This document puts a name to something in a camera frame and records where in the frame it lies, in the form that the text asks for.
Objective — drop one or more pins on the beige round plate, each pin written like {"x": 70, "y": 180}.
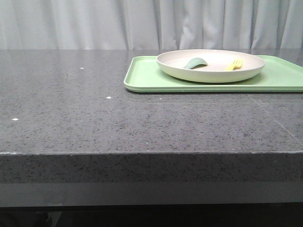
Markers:
{"x": 172, "y": 63}

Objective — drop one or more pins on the yellow plastic fork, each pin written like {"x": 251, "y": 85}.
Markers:
{"x": 236, "y": 64}

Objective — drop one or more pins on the sage green spoon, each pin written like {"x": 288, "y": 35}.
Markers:
{"x": 195, "y": 63}

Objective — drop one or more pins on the light green serving tray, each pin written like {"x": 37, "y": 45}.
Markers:
{"x": 278, "y": 75}

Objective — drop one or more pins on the grey pleated curtain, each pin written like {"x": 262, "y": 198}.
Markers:
{"x": 150, "y": 24}

